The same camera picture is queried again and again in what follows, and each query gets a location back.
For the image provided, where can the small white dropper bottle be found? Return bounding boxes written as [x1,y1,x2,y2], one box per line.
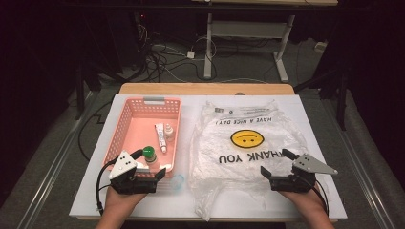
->
[163,124,176,143]

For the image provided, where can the person's right hand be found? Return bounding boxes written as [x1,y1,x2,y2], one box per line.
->
[279,180,329,218]

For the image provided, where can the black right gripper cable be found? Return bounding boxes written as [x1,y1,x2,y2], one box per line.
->
[313,180,330,218]

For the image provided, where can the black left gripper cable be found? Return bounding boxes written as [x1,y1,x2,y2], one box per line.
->
[96,157,117,217]

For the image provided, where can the white ointment tube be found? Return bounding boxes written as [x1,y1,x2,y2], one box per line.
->
[154,123,169,155]

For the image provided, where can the white metal desk frame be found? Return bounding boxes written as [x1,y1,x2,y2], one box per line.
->
[190,0,339,84]

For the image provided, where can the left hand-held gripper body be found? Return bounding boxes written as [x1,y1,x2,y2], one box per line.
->
[108,150,160,196]

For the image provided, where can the green capped small bottle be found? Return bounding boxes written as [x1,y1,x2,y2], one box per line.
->
[141,145,159,165]

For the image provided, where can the black metal stand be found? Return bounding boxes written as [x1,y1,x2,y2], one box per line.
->
[294,60,352,132]
[74,63,98,121]

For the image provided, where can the person's left hand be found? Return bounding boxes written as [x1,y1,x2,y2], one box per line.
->
[104,185,148,212]

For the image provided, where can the metal floor rail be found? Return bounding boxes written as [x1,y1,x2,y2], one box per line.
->
[329,123,397,229]
[16,91,98,229]

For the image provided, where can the black floor cable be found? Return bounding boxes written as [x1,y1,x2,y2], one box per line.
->
[77,100,113,162]

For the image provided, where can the bundle of floor cables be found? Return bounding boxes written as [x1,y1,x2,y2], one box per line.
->
[135,23,219,83]

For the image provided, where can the pink plastic basket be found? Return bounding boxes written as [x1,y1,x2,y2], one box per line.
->
[101,95,183,179]

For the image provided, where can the clear smiley plastic bag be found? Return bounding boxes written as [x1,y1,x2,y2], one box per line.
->
[171,99,309,222]

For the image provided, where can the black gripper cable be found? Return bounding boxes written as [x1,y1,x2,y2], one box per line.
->
[313,180,330,218]
[96,157,117,217]

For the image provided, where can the white board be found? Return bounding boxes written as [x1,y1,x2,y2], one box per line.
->
[69,94,348,220]

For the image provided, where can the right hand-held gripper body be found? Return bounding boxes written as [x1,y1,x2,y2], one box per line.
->
[268,153,339,194]

